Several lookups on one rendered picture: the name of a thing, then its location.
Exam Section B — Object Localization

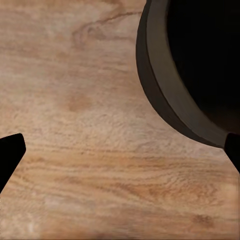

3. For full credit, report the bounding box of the cauldron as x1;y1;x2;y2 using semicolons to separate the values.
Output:
135;0;240;149

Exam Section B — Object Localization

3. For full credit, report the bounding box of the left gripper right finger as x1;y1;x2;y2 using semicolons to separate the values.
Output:
224;132;240;173

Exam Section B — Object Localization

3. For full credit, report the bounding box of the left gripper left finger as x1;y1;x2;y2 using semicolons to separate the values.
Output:
0;133;26;193

